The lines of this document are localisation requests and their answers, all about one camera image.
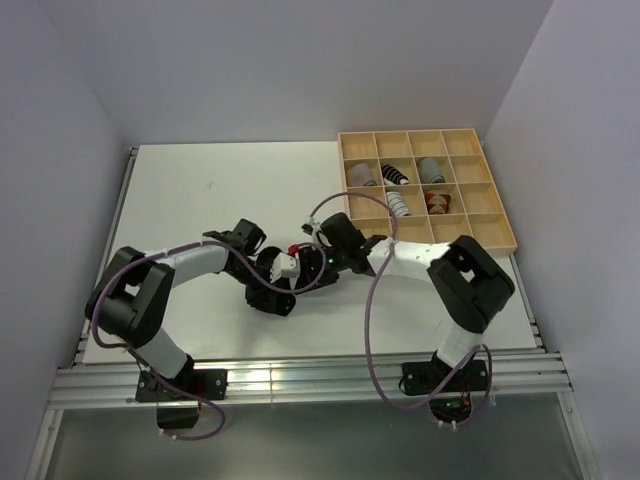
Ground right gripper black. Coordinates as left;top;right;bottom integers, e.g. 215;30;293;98
294;243;349;294

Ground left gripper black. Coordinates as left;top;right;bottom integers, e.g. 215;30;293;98
227;258;284;313

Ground white black striped sock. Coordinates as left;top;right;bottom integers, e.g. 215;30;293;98
385;190;411;218

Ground beige orange argyle sock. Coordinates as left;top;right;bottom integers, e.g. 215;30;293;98
424;190;451;215

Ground black sock white stripes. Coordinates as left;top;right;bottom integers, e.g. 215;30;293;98
254;246;282;283

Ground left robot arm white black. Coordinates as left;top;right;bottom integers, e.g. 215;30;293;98
85;219;296;399

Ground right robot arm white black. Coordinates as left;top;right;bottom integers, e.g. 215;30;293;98
302;213;515;390

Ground rolled light grey sock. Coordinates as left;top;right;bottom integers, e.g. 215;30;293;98
347;162;378;187

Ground rolled black white sock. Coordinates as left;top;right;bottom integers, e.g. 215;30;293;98
380;161;410;186

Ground rolled dark grey sock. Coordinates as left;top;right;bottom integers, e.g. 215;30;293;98
418;157;445;184

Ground wooden compartment tray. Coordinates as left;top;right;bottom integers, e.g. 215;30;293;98
338;128;518;257

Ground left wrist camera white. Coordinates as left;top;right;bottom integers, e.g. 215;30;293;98
270;245;301;283

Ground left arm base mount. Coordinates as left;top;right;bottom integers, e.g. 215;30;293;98
134;357;228;441

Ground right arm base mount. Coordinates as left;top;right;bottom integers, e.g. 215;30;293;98
398;358;492;424

